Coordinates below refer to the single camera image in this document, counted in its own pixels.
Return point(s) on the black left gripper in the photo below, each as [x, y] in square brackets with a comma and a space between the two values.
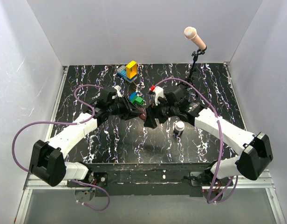
[128, 114]

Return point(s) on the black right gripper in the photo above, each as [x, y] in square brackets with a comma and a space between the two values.
[150, 122]

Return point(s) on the red weekly pill organizer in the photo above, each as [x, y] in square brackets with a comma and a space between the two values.
[143, 115]

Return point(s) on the white vitamin pill bottle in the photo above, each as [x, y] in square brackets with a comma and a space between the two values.
[179, 128]

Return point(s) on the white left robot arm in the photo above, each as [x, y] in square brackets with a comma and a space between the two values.
[48, 158]

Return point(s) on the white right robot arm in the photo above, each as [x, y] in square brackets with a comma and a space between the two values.
[253, 151]

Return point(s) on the green blue toy brick cluster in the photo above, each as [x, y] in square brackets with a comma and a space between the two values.
[135, 99]

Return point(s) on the yellow blue toy brick stack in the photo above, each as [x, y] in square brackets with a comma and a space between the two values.
[128, 72]

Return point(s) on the black microphone stand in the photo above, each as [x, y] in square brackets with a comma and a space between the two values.
[195, 56]

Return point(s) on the pink microphone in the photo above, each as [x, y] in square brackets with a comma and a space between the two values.
[191, 34]

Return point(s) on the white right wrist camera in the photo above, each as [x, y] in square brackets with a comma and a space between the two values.
[158, 94]

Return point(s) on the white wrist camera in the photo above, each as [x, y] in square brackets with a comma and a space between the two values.
[118, 90]
[158, 94]

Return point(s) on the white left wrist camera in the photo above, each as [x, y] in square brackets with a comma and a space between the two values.
[118, 90]

